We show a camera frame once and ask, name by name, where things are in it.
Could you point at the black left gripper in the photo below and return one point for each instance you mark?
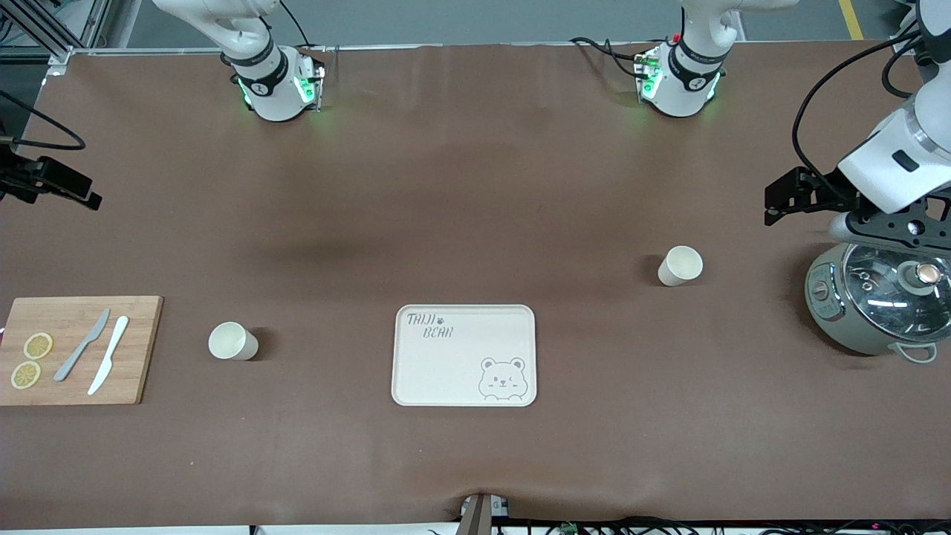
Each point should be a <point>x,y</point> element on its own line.
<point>823,195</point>

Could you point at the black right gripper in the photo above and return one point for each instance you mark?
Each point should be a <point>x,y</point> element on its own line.
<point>16,180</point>

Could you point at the white plastic cup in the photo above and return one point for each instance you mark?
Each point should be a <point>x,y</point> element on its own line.
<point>232,342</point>
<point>677,267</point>

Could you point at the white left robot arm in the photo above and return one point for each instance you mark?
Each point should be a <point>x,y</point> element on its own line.
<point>680,82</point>

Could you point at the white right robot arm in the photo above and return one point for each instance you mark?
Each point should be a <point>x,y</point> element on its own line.
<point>271,82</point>

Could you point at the grey-green rice cooker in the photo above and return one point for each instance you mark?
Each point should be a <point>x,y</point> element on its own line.
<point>828,312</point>

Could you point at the glass cooker lid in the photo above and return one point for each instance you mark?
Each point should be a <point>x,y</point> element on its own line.
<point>891,297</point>

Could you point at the grey plastic knife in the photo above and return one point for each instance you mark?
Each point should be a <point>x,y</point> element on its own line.
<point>82,348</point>

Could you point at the yellow lemon slice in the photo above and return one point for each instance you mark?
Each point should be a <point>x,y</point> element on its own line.
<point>26,374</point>
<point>38,345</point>

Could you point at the white plastic knife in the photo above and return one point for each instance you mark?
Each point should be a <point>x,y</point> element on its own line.
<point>110,357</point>

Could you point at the bamboo cutting board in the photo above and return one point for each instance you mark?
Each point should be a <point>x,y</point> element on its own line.
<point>141,349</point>

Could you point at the white tray with bear print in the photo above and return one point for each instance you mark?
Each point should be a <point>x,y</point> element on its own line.
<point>461,364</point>

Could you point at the aluminium frame profile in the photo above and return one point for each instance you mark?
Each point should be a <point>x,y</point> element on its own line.
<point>44,30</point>

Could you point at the grey metal bracket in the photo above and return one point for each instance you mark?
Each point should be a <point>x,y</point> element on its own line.
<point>481,516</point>

